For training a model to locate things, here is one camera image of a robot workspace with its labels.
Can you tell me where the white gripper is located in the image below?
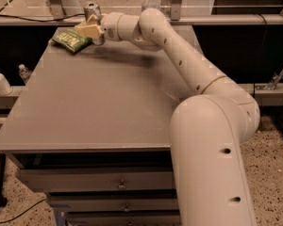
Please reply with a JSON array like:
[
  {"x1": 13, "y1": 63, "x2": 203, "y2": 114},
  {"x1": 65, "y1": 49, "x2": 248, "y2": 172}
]
[{"x1": 75, "y1": 12, "x2": 123, "y2": 41}]

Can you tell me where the redbull can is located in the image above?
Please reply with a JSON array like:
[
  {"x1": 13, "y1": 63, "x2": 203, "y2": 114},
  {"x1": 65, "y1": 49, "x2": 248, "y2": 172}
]
[{"x1": 84, "y1": 1, "x2": 105, "y2": 45}]

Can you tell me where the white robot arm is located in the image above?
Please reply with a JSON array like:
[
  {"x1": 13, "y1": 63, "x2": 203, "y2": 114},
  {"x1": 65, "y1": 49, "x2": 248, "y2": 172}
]
[{"x1": 75, "y1": 8, "x2": 260, "y2": 226}]

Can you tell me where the green jalapeno chip bag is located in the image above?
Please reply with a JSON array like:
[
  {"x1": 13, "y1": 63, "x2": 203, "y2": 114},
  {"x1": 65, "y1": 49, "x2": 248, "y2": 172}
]
[{"x1": 52, "y1": 27, "x2": 92, "y2": 54}]

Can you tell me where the clear plastic water bottle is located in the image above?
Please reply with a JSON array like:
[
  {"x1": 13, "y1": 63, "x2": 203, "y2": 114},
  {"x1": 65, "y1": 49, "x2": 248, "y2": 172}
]
[{"x1": 141, "y1": 0, "x2": 159, "y2": 10}]

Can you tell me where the small clear bottle on ledge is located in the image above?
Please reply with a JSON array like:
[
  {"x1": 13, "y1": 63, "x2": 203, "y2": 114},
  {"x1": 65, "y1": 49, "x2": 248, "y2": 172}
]
[{"x1": 18, "y1": 64, "x2": 32, "y2": 84}]

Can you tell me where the grey drawer cabinet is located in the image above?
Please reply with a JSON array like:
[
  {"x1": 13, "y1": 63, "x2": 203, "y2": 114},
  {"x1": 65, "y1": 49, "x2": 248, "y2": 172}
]
[{"x1": 0, "y1": 25, "x2": 211, "y2": 226}]

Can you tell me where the white bottle on ledge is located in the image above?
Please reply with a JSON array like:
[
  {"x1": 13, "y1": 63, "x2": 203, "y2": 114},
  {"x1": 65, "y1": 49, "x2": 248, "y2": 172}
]
[{"x1": 0, "y1": 73, "x2": 12, "y2": 96}]

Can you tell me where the top grey drawer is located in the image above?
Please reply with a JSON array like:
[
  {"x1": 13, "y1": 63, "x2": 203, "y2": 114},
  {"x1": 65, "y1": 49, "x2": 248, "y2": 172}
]
[{"x1": 17, "y1": 167, "x2": 175, "y2": 193}]

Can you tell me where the grey drawer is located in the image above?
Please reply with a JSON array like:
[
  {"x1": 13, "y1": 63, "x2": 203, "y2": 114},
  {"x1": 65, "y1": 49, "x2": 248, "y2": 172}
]
[
  {"x1": 66, "y1": 210, "x2": 181, "y2": 226},
  {"x1": 48, "y1": 189, "x2": 178, "y2": 212},
  {"x1": 17, "y1": 167, "x2": 175, "y2": 193}
]

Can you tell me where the middle grey drawer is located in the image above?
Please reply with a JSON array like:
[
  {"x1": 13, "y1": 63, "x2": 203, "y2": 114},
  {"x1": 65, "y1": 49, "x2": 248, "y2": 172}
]
[{"x1": 48, "y1": 189, "x2": 178, "y2": 212}]

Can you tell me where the bottom grey drawer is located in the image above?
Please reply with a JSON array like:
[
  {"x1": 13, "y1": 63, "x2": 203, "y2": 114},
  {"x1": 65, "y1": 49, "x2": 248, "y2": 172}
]
[{"x1": 66, "y1": 210, "x2": 181, "y2": 226}]

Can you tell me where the black cable on rail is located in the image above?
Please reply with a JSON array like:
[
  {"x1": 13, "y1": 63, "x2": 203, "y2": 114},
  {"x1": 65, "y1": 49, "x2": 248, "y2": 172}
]
[{"x1": 0, "y1": 8, "x2": 86, "y2": 24}]

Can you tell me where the black hanging cable right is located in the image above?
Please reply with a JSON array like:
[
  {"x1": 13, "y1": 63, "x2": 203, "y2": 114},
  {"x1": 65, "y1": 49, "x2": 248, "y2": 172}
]
[{"x1": 253, "y1": 13, "x2": 269, "y2": 99}]

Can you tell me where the metal rail frame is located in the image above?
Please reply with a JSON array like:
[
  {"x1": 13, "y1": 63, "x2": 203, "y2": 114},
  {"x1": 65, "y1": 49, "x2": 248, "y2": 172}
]
[{"x1": 0, "y1": 0, "x2": 283, "y2": 25}]

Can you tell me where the black floor cable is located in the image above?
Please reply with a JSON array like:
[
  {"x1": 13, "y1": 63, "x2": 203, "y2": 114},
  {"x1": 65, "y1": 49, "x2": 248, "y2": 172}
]
[{"x1": 0, "y1": 198, "x2": 47, "y2": 225}]

